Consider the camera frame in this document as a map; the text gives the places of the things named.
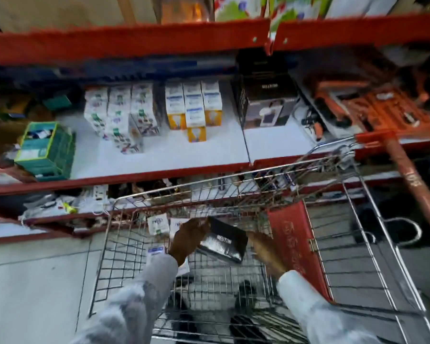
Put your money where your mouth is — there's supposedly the metal wire shopping cart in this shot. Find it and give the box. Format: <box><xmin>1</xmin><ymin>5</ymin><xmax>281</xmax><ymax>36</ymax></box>
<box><xmin>87</xmin><ymin>130</ymin><xmax>430</xmax><ymax>344</ymax></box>

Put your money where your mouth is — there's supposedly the person's left shoe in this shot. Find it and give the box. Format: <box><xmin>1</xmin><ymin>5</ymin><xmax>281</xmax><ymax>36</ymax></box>
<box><xmin>166</xmin><ymin>275</ymin><xmax>200</xmax><ymax>344</ymax></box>

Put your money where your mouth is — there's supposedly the row of white yellow boxes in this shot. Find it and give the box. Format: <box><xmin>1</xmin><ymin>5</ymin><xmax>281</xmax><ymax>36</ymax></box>
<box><xmin>164</xmin><ymin>80</ymin><xmax>224</xmax><ymax>143</ymax></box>

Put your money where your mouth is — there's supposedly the person's left forearm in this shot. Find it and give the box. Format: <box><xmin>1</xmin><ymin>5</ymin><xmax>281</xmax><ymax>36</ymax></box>
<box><xmin>70</xmin><ymin>253</ymin><xmax>180</xmax><ymax>344</ymax></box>

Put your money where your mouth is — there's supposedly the orange transparent packet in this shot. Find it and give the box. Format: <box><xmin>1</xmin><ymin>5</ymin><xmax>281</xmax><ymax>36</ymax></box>
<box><xmin>160</xmin><ymin>0</ymin><xmax>213</xmax><ymax>24</ymax></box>

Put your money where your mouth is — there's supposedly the red metal shelf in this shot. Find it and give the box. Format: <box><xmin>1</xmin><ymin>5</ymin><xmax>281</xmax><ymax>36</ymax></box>
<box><xmin>0</xmin><ymin>14</ymin><xmax>430</xmax><ymax>247</ymax></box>

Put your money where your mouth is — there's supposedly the brown cardboard clutter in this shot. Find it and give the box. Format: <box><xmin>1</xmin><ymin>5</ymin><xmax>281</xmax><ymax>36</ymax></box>
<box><xmin>0</xmin><ymin>95</ymin><xmax>35</xmax><ymax>167</ymax></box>

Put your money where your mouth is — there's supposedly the person's right hand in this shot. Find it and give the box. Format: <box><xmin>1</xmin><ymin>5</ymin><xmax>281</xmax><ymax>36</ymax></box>
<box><xmin>247</xmin><ymin>231</ymin><xmax>291</xmax><ymax>280</ymax></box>

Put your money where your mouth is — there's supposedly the large brown cardboard carton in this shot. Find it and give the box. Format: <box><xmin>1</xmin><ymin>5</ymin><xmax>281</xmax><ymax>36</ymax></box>
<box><xmin>0</xmin><ymin>0</ymin><xmax>159</xmax><ymax>33</ymax></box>

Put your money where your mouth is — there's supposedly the person's right shoe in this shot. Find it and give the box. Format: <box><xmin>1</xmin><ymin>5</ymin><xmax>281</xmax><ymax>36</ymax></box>
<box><xmin>230</xmin><ymin>279</ymin><xmax>275</xmax><ymax>344</ymax></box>

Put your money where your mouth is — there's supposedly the person's left hand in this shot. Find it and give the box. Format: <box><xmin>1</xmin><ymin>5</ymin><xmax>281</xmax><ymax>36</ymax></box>
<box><xmin>168</xmin><ymin>218</ymin><xmax>211</xmax><ymax>268</ymax></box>

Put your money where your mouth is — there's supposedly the small teal box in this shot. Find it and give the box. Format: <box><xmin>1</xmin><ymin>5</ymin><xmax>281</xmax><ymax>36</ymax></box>
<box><xmin>43</xmin><ymin>94</ymin><xmax>73</xmax><ymax>112</ymax></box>

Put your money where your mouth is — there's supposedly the pile of white electrical fittings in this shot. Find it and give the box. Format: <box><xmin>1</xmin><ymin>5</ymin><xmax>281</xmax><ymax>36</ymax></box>
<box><xmin>20</xmin><ymin>184</ymin><xmax>112</xmax><ymax>227</ymax></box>

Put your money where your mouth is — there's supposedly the green cardboard box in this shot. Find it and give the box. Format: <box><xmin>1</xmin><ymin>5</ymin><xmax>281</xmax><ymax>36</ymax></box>
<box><xmin>14</xmin><ymin>121</ymin><xmax>74</xmax><ymax>176</ymax></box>
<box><xmin>35</xmin><ymin>134</ymin><xmax>76</xmax><ymax>182</ymax></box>

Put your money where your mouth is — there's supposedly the green white printed box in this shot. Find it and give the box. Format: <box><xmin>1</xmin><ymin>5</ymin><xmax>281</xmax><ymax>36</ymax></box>
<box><xmin>214</xmin><ymin>0</ymin><xmax>269</xmax><ymax>22</ymax></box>
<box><xmin>269</xmin><ymin>0</ymin><xmax>334</xmax><ymax>39</ymax></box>

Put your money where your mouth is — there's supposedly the black cardboard box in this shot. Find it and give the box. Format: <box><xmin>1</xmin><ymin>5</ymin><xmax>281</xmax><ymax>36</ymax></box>
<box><xmin>197</xmin><ymin>217</ymin><xmax>249</xmax><ymax>265</ymax></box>
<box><xmin>233</xmin><ymin>72</ymin><xmax>301</xmax><ymax>130</ymax></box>
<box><xmin>235</xmin><ymin>49</ymin><xmax>291</xmax><ymax>77</ymax></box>

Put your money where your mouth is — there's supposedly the person's right forearm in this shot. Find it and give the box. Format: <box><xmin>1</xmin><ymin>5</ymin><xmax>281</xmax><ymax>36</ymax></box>
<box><xmin>276</xmin><ymin>270</ymin><xmax>384</xmax><ymax>344</ymax></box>

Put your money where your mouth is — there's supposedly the person's shoe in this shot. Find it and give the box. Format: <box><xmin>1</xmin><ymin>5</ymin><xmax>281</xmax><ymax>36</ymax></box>
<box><xmin>230</xmin><ymin>279</ymin><xmax>275</xmax><ymax>344</ymax></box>
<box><xmin>166</xmin><ymin>275</ymin><xmax>200</xmax><ymax>344</ymax></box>

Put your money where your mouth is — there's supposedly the stack of white purple boxes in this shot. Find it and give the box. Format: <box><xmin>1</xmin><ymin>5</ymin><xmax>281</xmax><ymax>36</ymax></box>
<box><xmin>83</xmin><ymin>82</ymin><xmax>162</xmax><ymax>155</ymax></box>

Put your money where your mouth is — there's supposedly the orange tool set case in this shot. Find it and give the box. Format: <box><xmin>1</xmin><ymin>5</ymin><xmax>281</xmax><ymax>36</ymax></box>
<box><xmin>344</xmin><ymin>88</ymin><xmax>430</xmax><ymax>141</ymax></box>

